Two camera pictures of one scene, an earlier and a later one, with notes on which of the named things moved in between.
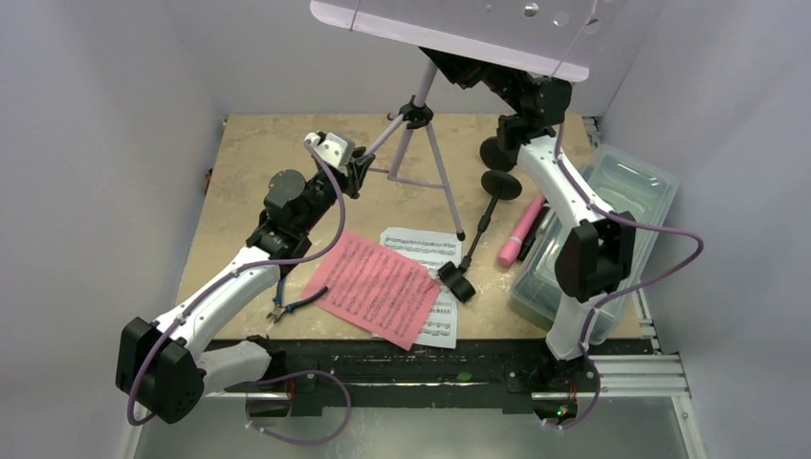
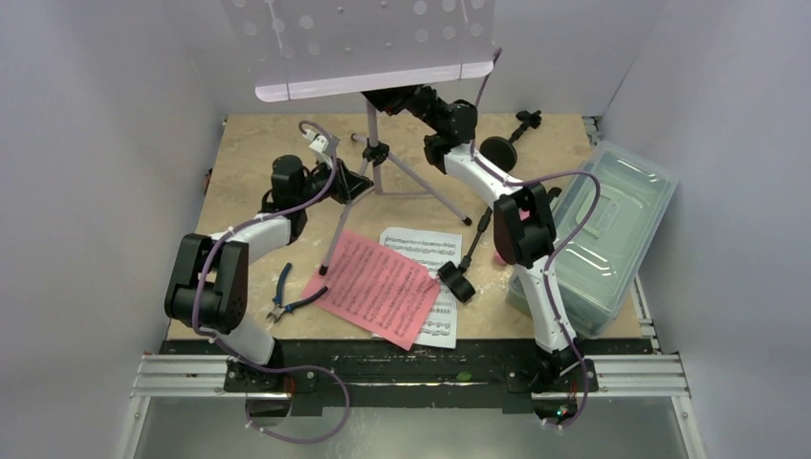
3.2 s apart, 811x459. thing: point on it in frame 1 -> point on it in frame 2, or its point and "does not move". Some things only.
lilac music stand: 553,38 -> 303,48
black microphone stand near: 497,185 does not move
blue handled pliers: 278,309 does not move
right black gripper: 465,71 -> 393,99
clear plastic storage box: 623,184 does not move
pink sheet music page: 375,291 does not move
